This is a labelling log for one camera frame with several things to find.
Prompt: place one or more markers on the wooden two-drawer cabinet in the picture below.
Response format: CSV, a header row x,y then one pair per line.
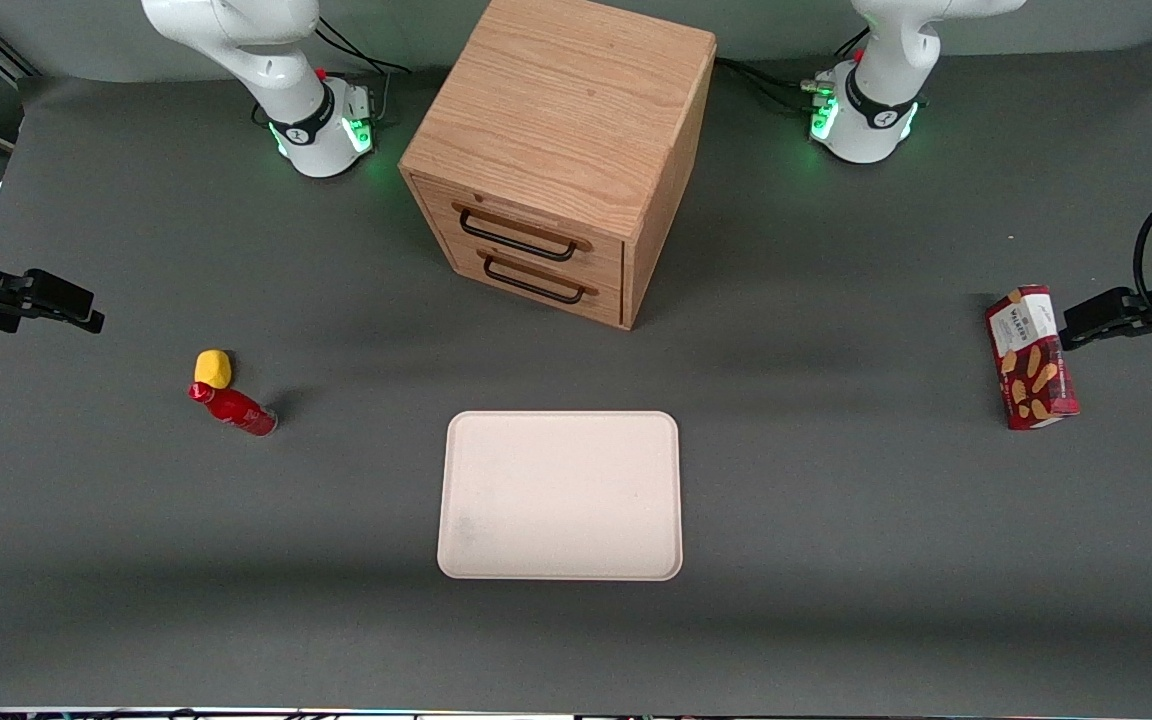
x,y
556,110

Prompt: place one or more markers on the red tartan cookie box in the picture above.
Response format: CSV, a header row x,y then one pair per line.
x,y
1031,360

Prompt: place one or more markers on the wooden drawer front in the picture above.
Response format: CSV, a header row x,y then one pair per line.
x,y
606,305
436,205

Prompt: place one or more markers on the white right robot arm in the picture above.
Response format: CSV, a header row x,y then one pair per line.
x,y
316,130

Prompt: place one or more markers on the aluminium frame rail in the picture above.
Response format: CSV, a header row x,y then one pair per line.
x,y
4,50

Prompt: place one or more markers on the yellow lemon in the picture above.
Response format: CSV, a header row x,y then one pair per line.
x,y
213,368

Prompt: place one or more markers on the beige rectangular tray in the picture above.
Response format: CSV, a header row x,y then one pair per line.
x,y
561,495

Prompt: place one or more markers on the red coke bottle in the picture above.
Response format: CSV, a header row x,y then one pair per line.
x,y
236,410

